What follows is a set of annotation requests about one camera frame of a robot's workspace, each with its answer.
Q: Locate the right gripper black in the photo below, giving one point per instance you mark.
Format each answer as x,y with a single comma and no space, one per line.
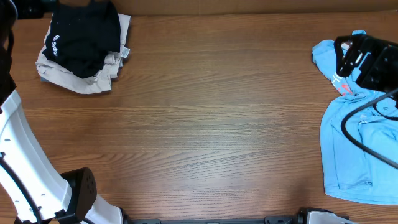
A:
381,52

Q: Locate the light blue t-shirt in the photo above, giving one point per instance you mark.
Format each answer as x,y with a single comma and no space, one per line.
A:
349,172

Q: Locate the folded beige garment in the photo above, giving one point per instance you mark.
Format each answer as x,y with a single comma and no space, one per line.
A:
52,72

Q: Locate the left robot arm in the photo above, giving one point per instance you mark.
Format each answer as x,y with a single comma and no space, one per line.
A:
39,193

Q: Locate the black polo shirt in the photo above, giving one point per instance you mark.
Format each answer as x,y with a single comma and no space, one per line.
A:
81,37

